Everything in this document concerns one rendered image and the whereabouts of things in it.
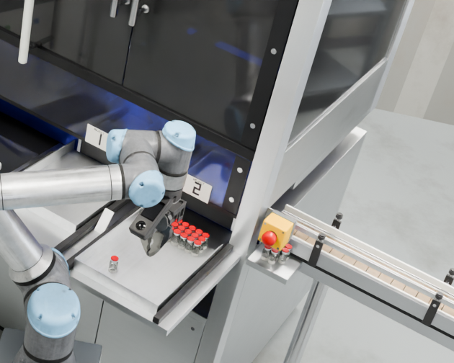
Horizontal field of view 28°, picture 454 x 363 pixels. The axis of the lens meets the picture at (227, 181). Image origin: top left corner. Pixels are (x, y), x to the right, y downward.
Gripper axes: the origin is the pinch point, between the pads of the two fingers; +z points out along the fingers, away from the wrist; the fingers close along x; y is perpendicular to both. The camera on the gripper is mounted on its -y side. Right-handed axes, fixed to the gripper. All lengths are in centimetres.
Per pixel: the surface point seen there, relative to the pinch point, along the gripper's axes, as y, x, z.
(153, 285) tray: 10.0, 1.2, 17.8
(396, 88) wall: 341, 21, 90
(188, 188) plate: 38.4, 9.9, 5.3
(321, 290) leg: 53, -33, 27
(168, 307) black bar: 3.9, -7.1, 16.0
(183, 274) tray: 19.7, -2.5, 17.8
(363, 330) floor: 142, -39, 106
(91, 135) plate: 38, 44, 4
